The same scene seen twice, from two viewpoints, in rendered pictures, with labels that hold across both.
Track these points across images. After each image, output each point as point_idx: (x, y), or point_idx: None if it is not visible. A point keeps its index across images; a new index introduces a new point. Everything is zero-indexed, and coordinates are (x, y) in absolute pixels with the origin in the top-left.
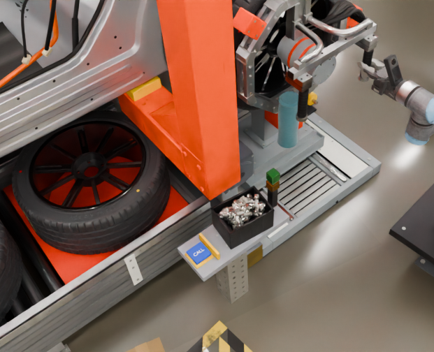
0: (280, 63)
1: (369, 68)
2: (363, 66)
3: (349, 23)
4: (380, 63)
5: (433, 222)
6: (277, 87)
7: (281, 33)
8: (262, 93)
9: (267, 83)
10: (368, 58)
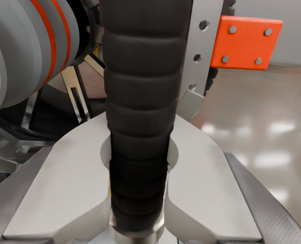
0: (66, 88)
1: (70, 168)
2: (69, 131)
3: (226, 46)
4: (215, 191)
5: None
6: (58, 134)
7: (82, 30)
8: (13, 125)
9: (59, 123)
10: (115, 76)
